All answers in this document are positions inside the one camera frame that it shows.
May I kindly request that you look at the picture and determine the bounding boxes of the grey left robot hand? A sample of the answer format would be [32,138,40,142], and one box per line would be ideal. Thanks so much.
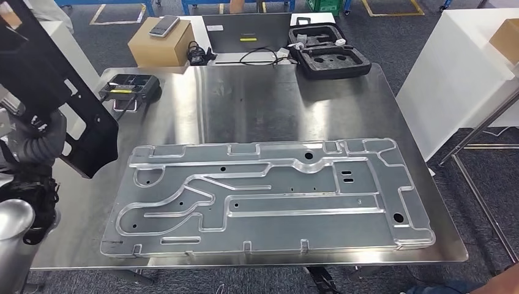
[24,108,68,138]

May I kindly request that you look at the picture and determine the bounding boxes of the blue metal frame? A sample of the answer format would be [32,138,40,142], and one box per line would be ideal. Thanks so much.
[180,0,297,17]

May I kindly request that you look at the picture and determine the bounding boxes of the black plastic panel part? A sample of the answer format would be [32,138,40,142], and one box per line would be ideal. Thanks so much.
[0,0,119,179]

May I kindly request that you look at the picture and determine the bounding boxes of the dark grey laptop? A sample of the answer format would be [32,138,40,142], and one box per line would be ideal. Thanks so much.
[201,12,294,67]

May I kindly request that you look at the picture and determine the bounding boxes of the black power adapter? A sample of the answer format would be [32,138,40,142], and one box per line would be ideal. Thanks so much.
[186,40,218,66]

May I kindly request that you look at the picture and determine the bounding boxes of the brown cardboard box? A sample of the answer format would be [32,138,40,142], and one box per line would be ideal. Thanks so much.
[127,17,196,69]
[489,18,519,66]

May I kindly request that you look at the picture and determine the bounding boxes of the black remote controller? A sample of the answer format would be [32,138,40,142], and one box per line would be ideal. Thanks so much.
[98,73,162,113]

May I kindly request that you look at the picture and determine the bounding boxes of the grey smartphone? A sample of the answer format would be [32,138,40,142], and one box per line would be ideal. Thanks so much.
[149,15,181,39]

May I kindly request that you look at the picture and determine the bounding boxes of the green plastic crate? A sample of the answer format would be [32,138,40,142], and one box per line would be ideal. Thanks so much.
[307,0,345,17]

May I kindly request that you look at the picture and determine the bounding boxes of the black looped cable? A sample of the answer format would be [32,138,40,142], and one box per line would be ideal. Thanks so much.
[239,47,285,67]

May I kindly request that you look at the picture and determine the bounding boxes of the black foam case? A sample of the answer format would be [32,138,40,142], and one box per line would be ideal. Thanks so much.
[288,23,372,80]

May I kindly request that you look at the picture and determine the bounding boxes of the aluminium fixture plate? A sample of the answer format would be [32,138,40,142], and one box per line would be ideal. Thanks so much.
[99,138,436,258]

